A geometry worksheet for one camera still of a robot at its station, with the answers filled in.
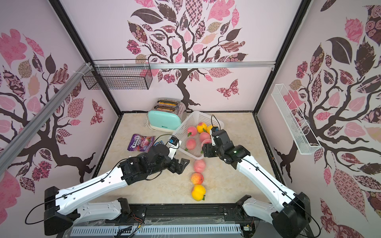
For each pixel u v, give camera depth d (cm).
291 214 37
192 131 101
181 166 61
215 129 70
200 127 103
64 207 39
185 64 94
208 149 68
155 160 51
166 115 97
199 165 83
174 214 75
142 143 100
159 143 100
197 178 79
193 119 109
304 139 65
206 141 77
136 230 69
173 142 60
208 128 103
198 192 76
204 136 99
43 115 61
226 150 57
